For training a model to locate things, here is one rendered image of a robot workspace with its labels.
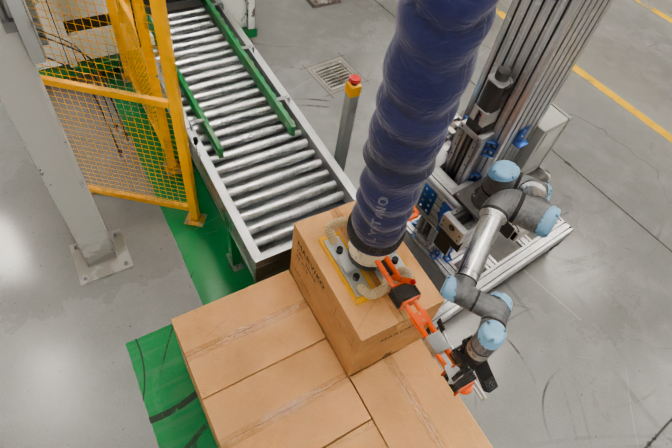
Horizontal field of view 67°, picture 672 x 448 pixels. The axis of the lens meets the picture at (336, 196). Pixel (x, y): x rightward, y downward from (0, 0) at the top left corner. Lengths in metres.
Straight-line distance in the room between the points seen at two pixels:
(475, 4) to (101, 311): 2.61
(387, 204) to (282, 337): 0.98
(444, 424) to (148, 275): 1.86
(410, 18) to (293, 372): 1.62
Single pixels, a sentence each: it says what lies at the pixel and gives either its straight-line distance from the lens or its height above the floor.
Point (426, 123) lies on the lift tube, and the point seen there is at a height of 1.85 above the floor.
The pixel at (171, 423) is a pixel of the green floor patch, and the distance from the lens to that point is 2.89.
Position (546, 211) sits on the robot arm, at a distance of 1.84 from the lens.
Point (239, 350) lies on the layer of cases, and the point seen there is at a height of 0.54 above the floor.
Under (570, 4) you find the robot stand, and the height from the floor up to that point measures 1.91.
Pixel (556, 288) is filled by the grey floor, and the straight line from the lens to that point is 3.63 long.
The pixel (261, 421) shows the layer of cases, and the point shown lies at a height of 0.54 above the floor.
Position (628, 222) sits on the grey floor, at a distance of 4.29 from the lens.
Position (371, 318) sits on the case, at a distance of 2.04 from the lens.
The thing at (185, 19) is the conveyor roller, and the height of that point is 0.55.
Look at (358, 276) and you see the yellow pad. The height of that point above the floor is 0.99.
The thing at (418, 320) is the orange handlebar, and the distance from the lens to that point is 1.92.
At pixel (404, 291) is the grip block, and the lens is 1.96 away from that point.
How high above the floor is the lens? 2.77
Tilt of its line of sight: 52 degrees down
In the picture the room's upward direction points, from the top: 11 degrees clockwise
